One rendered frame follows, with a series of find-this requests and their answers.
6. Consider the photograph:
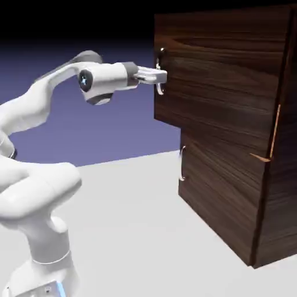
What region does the dark wood cabinet door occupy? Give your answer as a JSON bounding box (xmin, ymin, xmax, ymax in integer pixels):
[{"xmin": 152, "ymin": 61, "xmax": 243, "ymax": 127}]
[
  {"xmin": 178, "ymin": 126, "xmax": 271, "ymax": 267},
  {"xmin": 154, "ymin": 6, "xmax": 292, "ymax": 163}
]

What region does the curved silver door handle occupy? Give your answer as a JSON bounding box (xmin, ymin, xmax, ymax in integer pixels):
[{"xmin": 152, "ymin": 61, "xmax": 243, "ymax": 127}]
[
  {"xmin": 179, "ymin": 145, "xmax": 187, "ymax": 182},
  {"xmin": 155, "ymin": 48, "xmax": 166, "ymax": 96}
]

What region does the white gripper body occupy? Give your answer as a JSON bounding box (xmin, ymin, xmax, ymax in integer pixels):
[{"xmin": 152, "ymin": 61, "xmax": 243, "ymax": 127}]
[{"xmin": 136, "ymin": 66, "xmax": 168, "ymax": 85}]

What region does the dark wood cabinet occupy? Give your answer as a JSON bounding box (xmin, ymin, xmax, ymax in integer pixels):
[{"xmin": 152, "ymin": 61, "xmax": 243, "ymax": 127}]
[{"xmin": 154, "ymin": 4, "xmax": 297, "ymax": 269}]

